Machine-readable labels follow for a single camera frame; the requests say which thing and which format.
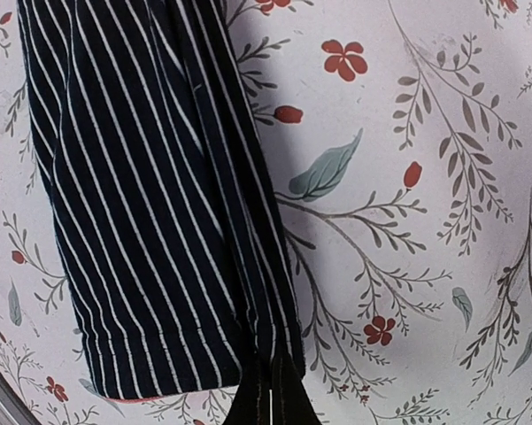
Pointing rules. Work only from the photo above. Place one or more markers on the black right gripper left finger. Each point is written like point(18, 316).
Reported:
point(251, 404)

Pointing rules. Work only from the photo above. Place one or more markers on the floral table mat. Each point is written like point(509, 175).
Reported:
point(399, 138)

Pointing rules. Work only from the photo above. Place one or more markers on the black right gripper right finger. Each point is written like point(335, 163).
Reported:
point(290, 402)

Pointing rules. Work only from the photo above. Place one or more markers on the navy striped underwear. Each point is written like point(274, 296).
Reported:
point(164, 211)

